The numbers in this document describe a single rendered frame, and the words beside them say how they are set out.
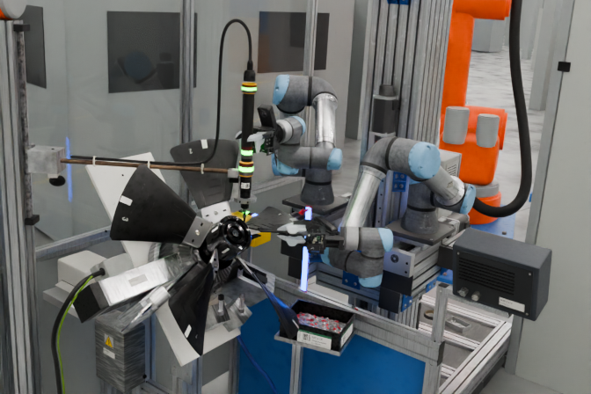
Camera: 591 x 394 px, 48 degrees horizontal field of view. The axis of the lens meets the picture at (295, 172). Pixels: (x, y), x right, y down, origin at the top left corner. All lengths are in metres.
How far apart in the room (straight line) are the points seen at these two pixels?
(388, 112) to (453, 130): 3.07
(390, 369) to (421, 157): 0.75
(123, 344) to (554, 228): 2.19
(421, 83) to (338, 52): 4.06
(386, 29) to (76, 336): 1.73
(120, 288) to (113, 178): 0.44
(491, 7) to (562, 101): 2.60
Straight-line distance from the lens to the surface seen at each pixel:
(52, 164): 2.16
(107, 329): 2.32
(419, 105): 2.80
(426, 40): 2.77
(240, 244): 2.00
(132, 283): 1.94
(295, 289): 2.50
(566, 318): 3.68
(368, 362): 2.44
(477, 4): 5.91
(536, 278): 1.99
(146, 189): 1.91
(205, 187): 2.10
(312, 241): 2.10
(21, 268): 2.33
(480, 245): 2.04
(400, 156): 2.20
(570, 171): 3.46
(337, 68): 6.82
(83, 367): 2.84
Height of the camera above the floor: 1.93
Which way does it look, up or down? 15 degrees down
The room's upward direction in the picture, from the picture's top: 3 degrees clockwise
